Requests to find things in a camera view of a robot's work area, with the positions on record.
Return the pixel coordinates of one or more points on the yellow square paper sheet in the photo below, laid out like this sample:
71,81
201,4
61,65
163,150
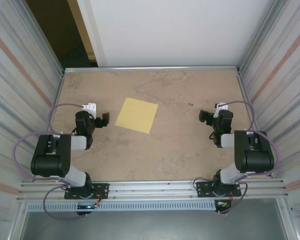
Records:
136,115

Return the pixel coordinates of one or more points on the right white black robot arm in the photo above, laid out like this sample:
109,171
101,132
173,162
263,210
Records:
255,157

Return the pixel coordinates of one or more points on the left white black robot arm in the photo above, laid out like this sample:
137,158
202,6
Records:
50,160

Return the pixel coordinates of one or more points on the small controller board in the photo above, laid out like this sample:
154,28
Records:
223,204
86,207

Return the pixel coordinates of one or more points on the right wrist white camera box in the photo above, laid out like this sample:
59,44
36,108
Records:
222,106

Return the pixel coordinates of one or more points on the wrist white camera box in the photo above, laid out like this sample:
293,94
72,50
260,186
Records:
222,106
91,107

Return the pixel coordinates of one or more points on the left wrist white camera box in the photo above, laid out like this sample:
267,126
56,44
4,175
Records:
91,107

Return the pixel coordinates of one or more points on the aluminium table side rail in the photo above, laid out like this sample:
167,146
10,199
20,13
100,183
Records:
58,97
245,98

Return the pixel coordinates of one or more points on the thin aluminium table rail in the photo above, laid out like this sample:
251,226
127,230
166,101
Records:
152,68

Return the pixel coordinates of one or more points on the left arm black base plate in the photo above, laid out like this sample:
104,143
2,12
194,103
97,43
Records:
102,190

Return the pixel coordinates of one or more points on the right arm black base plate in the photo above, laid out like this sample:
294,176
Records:
203,188

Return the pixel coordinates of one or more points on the wide aluminium mounting rail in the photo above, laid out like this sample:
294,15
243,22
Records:
152,191

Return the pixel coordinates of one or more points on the aluminium corner post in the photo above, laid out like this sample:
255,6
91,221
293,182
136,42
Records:
261,37
41,37

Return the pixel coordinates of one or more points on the beige door frame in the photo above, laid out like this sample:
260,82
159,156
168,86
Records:
81,25

